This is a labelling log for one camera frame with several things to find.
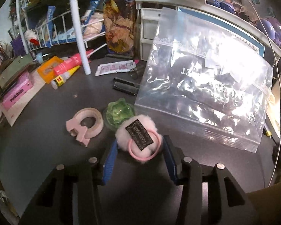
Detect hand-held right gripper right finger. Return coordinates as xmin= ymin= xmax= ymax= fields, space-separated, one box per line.
xmin=163 ymin=135 xmax=261 ymax=225

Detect green glass frog dish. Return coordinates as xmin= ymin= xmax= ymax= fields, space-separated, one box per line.
xmin=103 ymin=97 xmax=135 ymax=131

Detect dark wallet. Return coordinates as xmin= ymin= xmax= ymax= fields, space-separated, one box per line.
xmin=0 ymin=55 xmax=38 ymax=85

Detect purple capsule ball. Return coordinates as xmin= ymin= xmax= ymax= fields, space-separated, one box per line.
xmin=257 ymin=16 xmax=281 ymax=48

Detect orange square box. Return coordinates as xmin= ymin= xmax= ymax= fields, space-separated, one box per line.
xmin=37 ymin=56 xmax=64 ymax=84

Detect pink squeeze bottle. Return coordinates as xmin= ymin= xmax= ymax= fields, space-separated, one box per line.
xmin=53 ymin=49 xmax=95 ymax=74

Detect white mini drawer cabinet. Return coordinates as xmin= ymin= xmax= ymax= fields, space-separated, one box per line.
xmin=140 ymin=7 xmax=162 ymax=62

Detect blue snack packets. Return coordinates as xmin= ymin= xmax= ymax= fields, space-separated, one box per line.
xmin=39 ymin=5 xmax=71 ymax=46

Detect white wire rack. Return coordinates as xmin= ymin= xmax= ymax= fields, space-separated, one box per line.
xmin=16 ymin=0 xmax=108 ymax=76

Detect white yellow glue bottle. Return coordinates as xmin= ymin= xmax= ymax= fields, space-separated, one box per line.
xmin=51 ymin=65 xmax=81 ymax=90

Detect pink tissue box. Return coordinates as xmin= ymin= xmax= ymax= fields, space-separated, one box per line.
xmin=2 ymin=71 xmax=34 ymax=111

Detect clear zip bag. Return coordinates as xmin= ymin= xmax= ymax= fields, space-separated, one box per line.
xmin=134 ymin=7 xmax=274 ymax=154

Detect red white small plush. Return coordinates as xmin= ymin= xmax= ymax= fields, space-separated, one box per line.
xmin=24 ymin=29 xmax=42 ymax=47

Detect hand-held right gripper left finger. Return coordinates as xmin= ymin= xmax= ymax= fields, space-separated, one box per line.
xmin=18 ymin=141 xmax=119 ymax=225

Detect white pink sachet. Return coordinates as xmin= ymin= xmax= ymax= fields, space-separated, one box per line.
xmin=95 ymin=60 xmax=138 ymax=77

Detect pressed flower acrylic frame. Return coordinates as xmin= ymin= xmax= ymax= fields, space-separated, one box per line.
xmin=103 ymin=0 xmax=138 ymax=57

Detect white cable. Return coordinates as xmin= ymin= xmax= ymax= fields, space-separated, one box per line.
xmin=238 ymin=0 xmax=281 ymax=188

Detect brown cardboard box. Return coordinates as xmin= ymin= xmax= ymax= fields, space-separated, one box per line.
xmin=245 ymin=165 xmax=281 ymax=225

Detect pink fluffy hair tie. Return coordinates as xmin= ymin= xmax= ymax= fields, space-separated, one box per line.
xmin=114 ymin=113 xmax=164 ymax=165

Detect black pens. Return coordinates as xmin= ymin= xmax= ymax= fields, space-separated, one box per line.
xmin=113 ymin=76 xmax=141 ymax=96

